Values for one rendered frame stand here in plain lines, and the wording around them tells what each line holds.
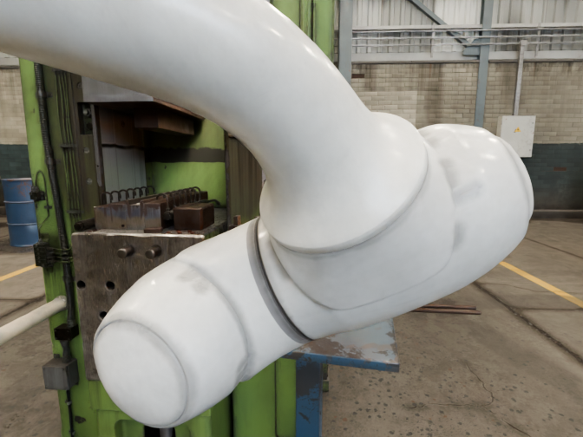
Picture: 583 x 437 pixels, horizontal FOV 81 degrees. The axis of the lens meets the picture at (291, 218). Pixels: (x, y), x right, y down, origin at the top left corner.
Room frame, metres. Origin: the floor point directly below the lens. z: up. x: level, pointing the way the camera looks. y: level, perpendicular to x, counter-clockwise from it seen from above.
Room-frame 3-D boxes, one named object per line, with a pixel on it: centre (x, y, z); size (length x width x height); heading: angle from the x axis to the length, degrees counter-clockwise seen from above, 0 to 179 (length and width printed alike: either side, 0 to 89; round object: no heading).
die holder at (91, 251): (1.19, 0.40, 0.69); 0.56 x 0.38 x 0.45; 175
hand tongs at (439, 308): (0.87, -0.18, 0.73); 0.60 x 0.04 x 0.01; 84
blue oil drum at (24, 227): (4.69, 3.57, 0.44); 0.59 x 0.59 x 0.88
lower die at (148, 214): (1.19, 0.46, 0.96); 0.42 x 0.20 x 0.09; 175
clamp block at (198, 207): (1.02, 0.29, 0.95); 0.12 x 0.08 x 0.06; 175
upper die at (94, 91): (1.19, 0.46, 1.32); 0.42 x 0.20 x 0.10; 175
